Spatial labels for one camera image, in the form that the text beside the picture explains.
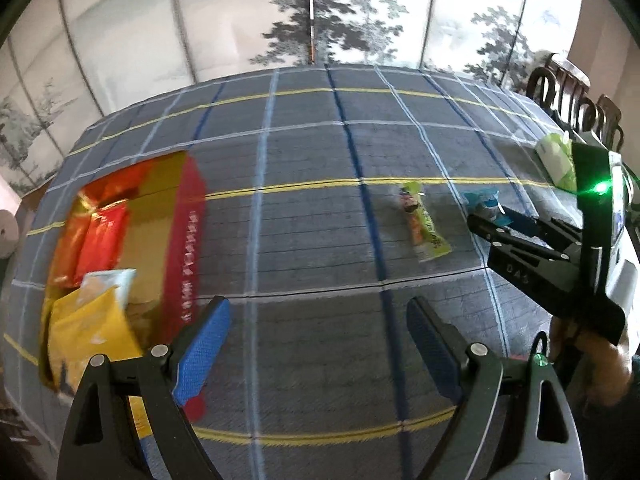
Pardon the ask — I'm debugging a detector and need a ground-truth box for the green tissue pack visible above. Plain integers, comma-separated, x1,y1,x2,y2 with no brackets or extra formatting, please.
534,130,581,192

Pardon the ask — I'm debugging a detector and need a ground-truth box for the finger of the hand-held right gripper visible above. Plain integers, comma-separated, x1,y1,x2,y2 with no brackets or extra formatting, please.
467,213,552,261
500,204,582,249

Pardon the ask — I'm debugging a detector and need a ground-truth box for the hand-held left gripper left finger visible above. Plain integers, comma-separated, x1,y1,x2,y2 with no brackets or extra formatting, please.
55,295,232,480

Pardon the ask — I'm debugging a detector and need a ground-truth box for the round grey disc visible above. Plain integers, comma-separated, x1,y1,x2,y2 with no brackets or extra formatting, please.
0,180,22,261

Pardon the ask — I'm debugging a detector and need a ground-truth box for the grey plaid tablecloth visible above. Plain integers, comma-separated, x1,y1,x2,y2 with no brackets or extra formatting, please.
0,64,640,480

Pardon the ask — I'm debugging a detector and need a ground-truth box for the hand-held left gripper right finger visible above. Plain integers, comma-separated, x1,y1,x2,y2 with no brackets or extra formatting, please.
406,296,584,480

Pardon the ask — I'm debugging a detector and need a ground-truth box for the red tin box gold interior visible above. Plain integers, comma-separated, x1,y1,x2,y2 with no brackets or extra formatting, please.
40,151,208,423

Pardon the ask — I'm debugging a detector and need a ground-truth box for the painted folding screen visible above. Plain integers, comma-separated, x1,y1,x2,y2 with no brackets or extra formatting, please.
0,0,586,191

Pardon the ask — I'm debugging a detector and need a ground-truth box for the dark wooden chair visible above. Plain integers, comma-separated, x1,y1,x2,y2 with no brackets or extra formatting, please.
526,52,598,126
595,94,626,153

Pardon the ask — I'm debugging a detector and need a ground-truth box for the teal snack packet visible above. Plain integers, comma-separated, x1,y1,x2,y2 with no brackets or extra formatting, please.
462,186,503,221

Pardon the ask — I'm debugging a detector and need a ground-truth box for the plain yellow snack packet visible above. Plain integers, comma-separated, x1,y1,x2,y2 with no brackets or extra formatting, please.
47,285,143,396

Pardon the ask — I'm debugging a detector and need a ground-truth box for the light blue white snack packet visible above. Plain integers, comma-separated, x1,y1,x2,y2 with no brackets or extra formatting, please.
77,268,137,306

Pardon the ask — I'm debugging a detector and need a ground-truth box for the person's right hand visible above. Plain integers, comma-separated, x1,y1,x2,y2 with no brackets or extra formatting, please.
547,316,633,407

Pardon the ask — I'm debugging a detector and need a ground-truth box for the green orange snack bar packet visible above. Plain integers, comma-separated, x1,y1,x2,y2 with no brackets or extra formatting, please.
398,181,452,263

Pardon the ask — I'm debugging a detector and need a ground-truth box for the red snack packet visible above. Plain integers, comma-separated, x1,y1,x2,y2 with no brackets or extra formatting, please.
75,200,131,286

